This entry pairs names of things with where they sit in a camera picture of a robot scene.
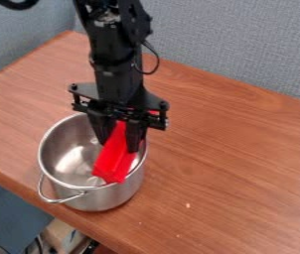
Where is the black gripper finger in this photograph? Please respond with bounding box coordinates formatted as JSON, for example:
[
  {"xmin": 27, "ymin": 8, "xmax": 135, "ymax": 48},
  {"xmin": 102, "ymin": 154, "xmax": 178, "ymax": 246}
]
[
  {"xmin": 126, "ymin": 120, "xmax": 148, "ymax": 153},
  {"xmin": 87, "ymin": 110, "xmax": 117, "ymax": 145}
]

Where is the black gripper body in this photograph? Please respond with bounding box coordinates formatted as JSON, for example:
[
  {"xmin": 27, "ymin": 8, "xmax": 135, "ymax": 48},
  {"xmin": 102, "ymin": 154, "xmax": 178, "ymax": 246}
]
[{"xmin": 69, "ymin": 63, "xmax": 170, "ymax": 130}]

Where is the stainless steel pot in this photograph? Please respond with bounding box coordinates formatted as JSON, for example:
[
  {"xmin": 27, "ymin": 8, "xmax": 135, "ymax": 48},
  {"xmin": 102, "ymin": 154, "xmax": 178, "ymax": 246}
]
[{"xmin": 38, "ymin": 113, "xmax": 148, "ymax": 211}]

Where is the red rectangular block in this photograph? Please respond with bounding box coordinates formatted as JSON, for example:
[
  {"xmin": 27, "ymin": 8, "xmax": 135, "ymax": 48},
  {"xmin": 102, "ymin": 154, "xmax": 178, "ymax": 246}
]
[{"xmin": 91, "ymin": 121, "xmax": 135, "ymax": 184}]

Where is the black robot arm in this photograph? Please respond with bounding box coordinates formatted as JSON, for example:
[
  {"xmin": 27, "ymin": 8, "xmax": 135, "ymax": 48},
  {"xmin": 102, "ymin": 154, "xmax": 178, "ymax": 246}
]
[{"xmin": 69, "ymin": 0, "xmax": 170, "ymax": 153}]

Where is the beige box under table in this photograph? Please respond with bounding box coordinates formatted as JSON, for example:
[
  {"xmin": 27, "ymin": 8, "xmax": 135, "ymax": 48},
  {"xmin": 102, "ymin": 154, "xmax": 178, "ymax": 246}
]
[{"xmin": 42, "ymin": 219, "xmax": 89, "ymax": 254}]

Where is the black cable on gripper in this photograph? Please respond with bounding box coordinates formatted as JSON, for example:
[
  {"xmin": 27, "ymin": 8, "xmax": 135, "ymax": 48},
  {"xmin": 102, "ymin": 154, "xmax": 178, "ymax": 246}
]
[{"xmin": 134, "ymin": 41, "xmax": 162, "ymax": 76}]

